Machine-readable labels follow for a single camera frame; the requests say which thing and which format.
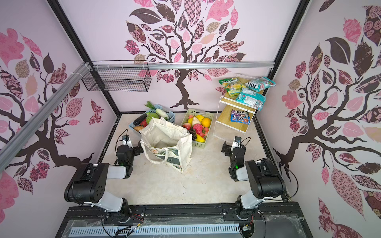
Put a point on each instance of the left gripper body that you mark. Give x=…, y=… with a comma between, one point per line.
x=137, y=150

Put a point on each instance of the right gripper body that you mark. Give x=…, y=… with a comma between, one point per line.
x=226, y=148

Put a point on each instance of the dark purple eggplant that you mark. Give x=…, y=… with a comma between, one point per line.
x=140, y=119

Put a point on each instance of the cream canvas grocery bag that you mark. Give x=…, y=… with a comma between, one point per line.
x=166, y=143

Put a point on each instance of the black grape bunch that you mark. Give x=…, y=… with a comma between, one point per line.
x=193, y=133

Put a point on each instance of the yellow lemon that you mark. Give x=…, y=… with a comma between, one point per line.
x=200, y=117

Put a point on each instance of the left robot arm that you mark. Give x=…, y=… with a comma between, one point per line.
x=88, y=184

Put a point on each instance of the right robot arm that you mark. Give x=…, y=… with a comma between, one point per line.
x=264, y=179

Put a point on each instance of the blue candy bag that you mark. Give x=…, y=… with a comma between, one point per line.
x=241, y=117

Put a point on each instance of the green yellow snack bag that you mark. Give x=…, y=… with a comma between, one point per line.
x=233, y=86

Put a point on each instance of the teal white snack bag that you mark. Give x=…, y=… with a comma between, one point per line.
x=259, y=84

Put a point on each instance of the white wooden shelf rack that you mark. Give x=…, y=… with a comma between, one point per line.
x=236, y=108

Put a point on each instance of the green plastic fruit basket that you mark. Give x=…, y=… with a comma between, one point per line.
x=188, y=119

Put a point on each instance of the orange fruit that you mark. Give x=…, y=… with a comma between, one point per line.
x=206, y=122

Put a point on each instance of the green cabbage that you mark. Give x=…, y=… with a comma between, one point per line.
x=151, y=116

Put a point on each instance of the beige pear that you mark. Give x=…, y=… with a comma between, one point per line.
x=195, y=121

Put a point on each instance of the white daikon radish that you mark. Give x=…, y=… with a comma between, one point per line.
x=161, y=113

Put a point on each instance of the red apple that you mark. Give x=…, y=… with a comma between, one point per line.
x=187, y=126

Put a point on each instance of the blue plastic vegetable basket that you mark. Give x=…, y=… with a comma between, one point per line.
x=154, y=112

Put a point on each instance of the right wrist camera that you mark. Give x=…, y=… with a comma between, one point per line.
x=236, y=143

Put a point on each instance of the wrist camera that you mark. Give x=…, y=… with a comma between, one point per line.
x=236, y=143
x=126, y=141

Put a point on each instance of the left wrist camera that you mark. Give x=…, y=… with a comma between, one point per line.
x=126, y=141

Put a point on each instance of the white cable duct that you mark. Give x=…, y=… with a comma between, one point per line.
x=157, y=231

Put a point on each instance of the black wire wall basket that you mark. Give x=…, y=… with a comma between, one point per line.
x=118, y=76

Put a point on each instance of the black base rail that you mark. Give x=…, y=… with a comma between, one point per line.
x=270, y=220

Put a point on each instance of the aluminium frame rail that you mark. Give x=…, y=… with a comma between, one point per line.
x=10, y=150

